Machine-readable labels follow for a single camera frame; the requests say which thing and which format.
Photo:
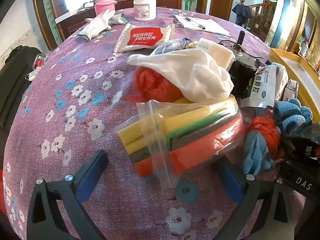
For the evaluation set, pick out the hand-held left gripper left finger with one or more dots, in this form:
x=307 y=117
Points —
x=91 y=175

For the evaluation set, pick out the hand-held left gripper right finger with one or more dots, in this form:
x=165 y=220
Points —
x=231 y=183

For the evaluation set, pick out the black foil packet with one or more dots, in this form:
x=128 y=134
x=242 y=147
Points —
x=302 y=145

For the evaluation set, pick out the blue cloth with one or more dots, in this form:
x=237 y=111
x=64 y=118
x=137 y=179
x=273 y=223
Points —
x=262 y=140

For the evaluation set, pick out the blue terry towel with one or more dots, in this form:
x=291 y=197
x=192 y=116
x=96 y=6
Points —
x=292 y=116

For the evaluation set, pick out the clear bag of coloured sponges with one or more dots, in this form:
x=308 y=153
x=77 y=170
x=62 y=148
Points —
x=180 y=135

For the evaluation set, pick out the floral print tissue pack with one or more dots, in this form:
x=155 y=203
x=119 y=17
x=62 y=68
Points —
x=291 y=88

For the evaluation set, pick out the red plastic bag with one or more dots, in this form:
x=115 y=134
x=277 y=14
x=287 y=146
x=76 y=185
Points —
x=152 y=85

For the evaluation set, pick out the yellow tray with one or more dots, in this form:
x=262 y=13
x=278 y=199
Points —
x=295 y=67

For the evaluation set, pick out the white cloth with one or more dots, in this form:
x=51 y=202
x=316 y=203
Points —
x=190 y=72

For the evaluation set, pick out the purple floral tablecloth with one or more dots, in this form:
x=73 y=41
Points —
x=75 y=120

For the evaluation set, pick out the person's red garment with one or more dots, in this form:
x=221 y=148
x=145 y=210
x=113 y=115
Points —
x=1 y=192

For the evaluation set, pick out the white green medicine packet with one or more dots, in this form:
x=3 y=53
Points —
x=265 y=87

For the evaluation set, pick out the black electric motor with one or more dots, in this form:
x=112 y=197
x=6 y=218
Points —
x=243 y=72

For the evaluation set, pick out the black fabric bag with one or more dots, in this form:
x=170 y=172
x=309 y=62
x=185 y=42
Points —
x=15 y=80

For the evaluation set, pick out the small red object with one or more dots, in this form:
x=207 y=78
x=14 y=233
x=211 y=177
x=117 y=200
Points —
x=38 y=62

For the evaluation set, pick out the ceramic vase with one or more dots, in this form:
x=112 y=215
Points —
x=303 y=47

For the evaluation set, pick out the white wrapped tissue pack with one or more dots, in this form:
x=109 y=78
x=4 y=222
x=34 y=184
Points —
x=217 y=51

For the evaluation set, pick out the white red-label wipes packet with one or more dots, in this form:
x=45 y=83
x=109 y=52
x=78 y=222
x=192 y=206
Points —
x=147 y=37

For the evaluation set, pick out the white work glove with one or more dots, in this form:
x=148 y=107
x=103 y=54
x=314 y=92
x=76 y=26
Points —
x=96 y=25

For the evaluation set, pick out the blue-grey plastic bag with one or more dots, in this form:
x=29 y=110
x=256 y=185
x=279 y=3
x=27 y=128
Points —
x=170 y=46

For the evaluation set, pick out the wooden counter partition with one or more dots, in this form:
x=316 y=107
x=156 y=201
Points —
x=70 y=23

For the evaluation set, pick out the white paper notebook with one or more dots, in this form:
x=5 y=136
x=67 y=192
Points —
x=212 y=26

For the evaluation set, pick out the grey green-cuffed glove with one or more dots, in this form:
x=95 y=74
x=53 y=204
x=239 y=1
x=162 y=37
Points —
x=118 y=18

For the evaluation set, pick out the black pen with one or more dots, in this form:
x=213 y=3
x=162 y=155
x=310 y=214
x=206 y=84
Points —
x=195 y=22

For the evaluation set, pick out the gold and blue pillar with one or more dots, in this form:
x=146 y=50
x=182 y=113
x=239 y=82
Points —
x=280 y=12

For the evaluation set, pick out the pink knit-sleeved bottle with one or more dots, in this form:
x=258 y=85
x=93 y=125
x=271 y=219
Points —
x=103 y=3

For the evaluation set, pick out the wooden stair railing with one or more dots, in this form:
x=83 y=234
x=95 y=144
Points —
x=262 y=12

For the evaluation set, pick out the white plastic jar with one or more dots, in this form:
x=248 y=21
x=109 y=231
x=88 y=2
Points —
x=145 y=7

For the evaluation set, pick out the dark jacket on stair post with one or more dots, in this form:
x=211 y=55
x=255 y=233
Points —
x=241 y=12

